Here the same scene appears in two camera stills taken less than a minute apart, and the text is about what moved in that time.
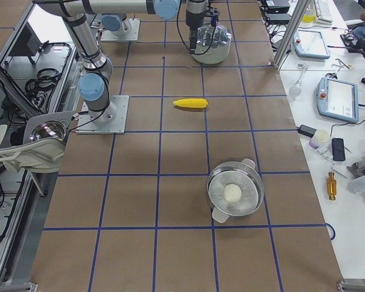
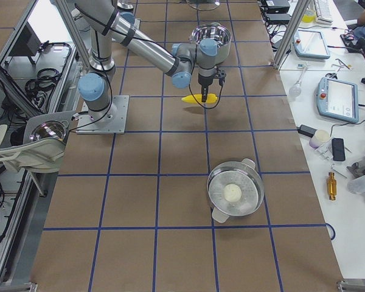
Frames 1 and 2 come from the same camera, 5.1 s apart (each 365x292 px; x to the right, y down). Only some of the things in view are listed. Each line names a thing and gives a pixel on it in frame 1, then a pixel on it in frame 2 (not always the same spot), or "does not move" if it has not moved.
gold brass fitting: x=331 y=187 does not move
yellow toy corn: x=191 y=103 → x=197 y=98
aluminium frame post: x=295 y=21 does not move
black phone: x=338 y=150 does not move
